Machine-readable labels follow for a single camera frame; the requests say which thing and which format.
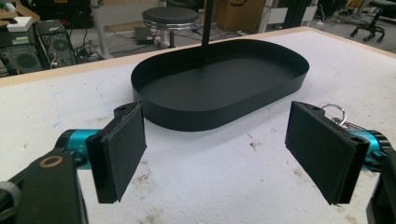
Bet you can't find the black computer tower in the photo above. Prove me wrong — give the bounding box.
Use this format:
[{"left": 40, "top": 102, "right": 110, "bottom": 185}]
[
  {"left": 35, "top": 19, "right": 78, "bottom": 68},
  {"left": 0, "top": 30, "right": 45, "bottom": 77}
]

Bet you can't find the white table frame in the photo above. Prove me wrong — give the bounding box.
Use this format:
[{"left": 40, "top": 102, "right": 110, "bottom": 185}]
[{"left": 91, "top": 1, "right": 167, "bottom": 60}]

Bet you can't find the round black stool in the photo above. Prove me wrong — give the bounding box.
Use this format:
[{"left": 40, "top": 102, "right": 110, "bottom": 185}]
[{"left": 141, "top": 6, "right": 202, "bottom": 49}]

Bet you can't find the black oval metal tray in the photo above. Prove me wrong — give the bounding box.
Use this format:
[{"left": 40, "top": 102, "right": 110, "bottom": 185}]
[{"left": 130, "top": 38, "right": 311, "bottom": 133}]

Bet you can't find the black stand pole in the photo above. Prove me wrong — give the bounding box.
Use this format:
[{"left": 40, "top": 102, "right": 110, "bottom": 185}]
[{"left": 201, "top": 0, "right": 216, "bottom": 48}]

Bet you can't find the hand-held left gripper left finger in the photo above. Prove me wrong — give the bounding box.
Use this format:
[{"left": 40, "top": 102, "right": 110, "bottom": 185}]
[{"left": 85, "top": 101, "right": 148, "bottom": 205}]

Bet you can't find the brown cardboard box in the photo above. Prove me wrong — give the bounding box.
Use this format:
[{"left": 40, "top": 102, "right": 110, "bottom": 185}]
[{"left": 214, "top": 0, "right": 269, "bottom": 33}]

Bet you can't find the small dark box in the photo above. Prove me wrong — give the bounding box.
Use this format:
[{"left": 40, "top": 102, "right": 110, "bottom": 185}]
[{"left": 134, "top": 26, "right": 155, "bottom": 46}]

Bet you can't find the white flat box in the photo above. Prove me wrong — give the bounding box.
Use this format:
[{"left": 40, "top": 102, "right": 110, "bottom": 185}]
[{"left": 6, "top": 16, "right": 35, "bottom": 33}]

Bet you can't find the silver key ring with keys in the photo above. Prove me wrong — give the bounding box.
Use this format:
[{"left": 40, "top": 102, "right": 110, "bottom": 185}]
[{"left": 321, "top": 103, "right": 366, "bottom": 132}]

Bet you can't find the black office chair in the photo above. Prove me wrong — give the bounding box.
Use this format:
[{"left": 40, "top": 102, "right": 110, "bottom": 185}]
[{"left": 349, "top": 0, "right": 396, "bottom": 44}]

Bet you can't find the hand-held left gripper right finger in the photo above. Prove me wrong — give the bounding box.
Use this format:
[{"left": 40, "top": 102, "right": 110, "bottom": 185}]
[{"left": 284, "top": 100, "right": 372, "bottom": 206}]

